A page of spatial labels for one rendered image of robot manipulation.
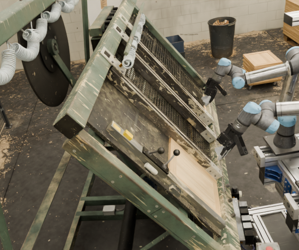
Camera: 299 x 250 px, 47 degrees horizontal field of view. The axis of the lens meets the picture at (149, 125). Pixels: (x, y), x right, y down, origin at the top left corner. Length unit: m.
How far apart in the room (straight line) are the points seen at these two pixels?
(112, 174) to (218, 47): 5.22
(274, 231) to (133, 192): 1.72
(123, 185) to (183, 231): 0.42
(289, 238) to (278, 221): 0.18
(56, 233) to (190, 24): 5.20
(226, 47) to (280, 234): 4.20
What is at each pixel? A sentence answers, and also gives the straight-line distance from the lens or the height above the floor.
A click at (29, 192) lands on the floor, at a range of 4.21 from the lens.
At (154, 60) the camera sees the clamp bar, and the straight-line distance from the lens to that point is 2.76.
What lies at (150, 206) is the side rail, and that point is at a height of 1.36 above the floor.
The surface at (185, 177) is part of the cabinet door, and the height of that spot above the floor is 1.17.
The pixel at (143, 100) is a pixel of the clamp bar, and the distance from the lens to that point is 2.11.
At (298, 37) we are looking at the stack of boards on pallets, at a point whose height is 0.24.
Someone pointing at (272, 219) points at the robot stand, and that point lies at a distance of 3.19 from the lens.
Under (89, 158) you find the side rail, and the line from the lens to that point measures 1.54.
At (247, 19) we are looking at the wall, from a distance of 7.79.
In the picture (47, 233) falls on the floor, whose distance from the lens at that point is 3.66.
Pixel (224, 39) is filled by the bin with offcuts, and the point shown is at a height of 0.36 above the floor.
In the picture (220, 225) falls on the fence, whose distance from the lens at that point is 2.17.
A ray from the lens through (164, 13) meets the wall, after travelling 7.28.
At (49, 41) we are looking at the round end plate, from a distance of 2.41.
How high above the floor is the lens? 2.57
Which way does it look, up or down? 32 degrees down
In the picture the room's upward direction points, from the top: 8 degrees counter-clockwise
